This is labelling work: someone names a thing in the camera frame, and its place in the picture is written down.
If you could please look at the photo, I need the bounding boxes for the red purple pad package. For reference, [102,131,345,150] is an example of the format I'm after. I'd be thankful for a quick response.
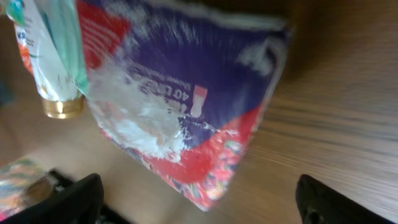
[75,1,290,211]

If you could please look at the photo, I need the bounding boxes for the teal wet wipes pack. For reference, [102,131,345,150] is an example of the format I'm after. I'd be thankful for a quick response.
[35,0,89,95]

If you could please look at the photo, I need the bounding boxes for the teal Kleenex tissue pack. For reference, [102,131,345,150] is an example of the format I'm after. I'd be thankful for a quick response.
[1,0,25,27]

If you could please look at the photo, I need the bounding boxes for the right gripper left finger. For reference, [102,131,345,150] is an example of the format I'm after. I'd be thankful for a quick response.
[1,174,104,224]

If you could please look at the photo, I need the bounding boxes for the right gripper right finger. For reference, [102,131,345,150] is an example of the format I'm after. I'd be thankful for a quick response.
[295,174,394,224]

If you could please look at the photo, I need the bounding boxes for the orange Kleenex tissue pack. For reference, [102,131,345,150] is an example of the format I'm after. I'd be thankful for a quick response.
[18,42,33,75]

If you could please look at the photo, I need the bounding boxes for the white bamboo print tube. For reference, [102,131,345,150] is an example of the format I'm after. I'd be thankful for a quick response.
[10,0,83,119]

